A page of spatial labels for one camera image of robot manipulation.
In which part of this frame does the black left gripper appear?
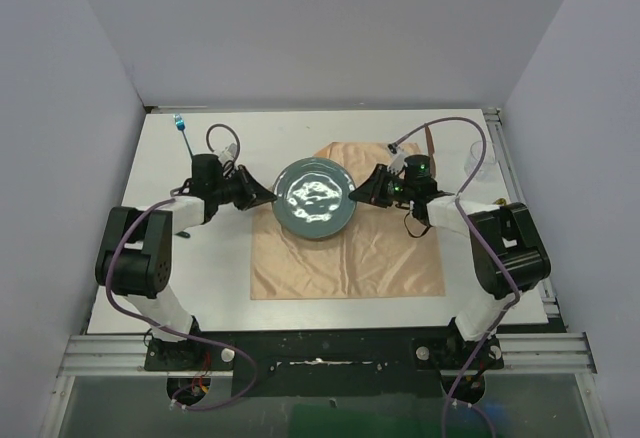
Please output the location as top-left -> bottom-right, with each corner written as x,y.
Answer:
212,164 -> 277,211

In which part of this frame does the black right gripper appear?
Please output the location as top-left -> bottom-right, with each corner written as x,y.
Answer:
349,164 -> 414,209

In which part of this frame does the peach satin cloth napkin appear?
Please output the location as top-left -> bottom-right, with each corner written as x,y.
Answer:
248,140 -> 447,302

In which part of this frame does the teal round plate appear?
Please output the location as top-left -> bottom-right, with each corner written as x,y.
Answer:
272,157 -> 356,240

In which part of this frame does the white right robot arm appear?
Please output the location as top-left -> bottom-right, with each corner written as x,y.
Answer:
349,154 -> 551,367

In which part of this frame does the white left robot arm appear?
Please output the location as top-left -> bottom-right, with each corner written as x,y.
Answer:
95,153 -> 277,369

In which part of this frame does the copper table knife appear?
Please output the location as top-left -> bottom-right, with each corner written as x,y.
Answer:
425,127 -> 437,179

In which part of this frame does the blue fork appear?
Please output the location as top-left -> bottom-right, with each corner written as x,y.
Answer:
173,114 -> 194,158

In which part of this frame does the clear drinking glass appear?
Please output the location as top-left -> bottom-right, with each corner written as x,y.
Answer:
464,141 -> 498,182

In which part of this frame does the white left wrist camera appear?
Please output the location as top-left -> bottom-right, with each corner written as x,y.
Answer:
217,143 -> 239,165

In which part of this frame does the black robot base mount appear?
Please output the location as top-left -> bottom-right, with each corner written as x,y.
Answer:
143,327 -> 504,405

